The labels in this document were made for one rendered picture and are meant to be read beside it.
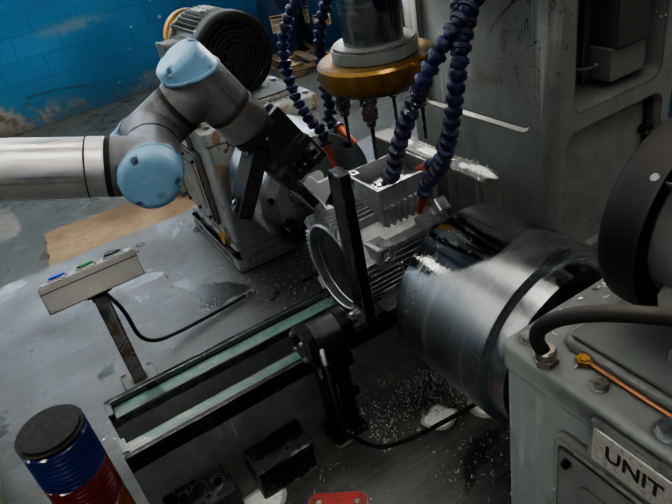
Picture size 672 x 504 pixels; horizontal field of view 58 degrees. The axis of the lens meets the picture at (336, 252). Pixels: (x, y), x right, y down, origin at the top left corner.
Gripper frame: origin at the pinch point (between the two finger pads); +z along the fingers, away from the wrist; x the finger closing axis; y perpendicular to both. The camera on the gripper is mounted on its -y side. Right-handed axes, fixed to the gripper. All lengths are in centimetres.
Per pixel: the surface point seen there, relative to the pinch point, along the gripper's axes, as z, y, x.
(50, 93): 73, -39, 540
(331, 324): -1.0, -12.6, -21.0
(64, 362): 0, -57, 36
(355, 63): -18.5, 18.0, -9.2
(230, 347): 3.9, -27.8, -0.1
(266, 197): -0.5, -3.4, 15.2
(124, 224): 76, -55, 233
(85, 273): -17.3, -33.8, 17.2
